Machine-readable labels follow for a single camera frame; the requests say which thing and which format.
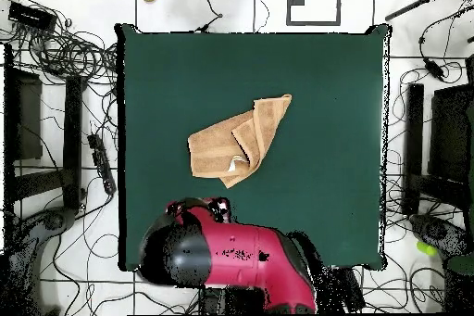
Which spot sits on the tan terry towel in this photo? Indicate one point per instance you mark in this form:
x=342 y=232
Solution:
x=211 y=149

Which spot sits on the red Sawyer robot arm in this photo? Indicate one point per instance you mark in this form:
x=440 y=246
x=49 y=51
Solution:
x=240 y=253

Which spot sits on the dark green table cloth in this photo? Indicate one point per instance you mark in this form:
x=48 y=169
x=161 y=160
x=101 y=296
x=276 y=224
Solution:
x=326 y=145

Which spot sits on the wide black power strip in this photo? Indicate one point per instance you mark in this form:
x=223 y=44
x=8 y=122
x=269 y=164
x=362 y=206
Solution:
x=350 y=290

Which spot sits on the grey tripod base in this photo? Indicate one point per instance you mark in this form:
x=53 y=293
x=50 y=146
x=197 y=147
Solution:
x=437 y=232
x=52 y=221

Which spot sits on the black hub box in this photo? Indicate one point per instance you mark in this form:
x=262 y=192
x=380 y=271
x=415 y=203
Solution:
x=31 y=16

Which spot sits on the black frame stand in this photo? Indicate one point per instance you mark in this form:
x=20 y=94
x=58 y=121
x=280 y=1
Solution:
x=72 y=138
x=450 y=138

